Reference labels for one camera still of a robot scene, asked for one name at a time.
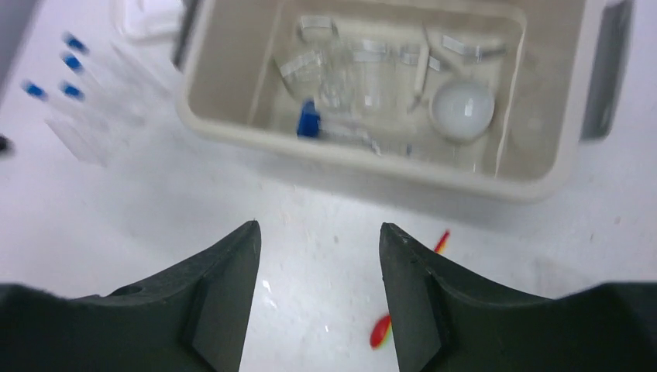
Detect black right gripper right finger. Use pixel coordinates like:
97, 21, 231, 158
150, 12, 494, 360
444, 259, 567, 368
380, 223, 656, 371

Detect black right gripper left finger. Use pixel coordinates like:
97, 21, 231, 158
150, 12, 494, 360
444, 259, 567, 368
1, 221, 261, 371

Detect rainbow plastic spoon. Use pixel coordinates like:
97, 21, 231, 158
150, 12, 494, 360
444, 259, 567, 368
369, 229, 452, 351

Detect beige plastic tub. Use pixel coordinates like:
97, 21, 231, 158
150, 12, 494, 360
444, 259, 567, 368
174, 1, 635, 202

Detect graduated cylinder blue base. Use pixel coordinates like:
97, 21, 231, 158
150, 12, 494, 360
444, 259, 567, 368
296, 99, 381, 155

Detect small glass jar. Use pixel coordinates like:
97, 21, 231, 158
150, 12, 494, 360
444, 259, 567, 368
351, 39, 397, 117

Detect blue capped vial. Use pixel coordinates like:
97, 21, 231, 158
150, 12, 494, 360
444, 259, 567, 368
60, 53, 85, 74
62, 33, 89, 55
21, 81, 49, 102
59, 81, 86, 102

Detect small clear beaker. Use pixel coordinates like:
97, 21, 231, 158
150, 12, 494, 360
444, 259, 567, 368
273, 47, 330, 101

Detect clay pipe triangle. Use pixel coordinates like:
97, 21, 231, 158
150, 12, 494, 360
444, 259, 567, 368
400, 26, 509, 114

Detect metal crucible tongs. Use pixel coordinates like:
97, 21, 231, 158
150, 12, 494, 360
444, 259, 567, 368
296, 15, 339, 43

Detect white plastic tub lid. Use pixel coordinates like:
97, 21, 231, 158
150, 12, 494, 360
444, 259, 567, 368
110, 0, 187, 43

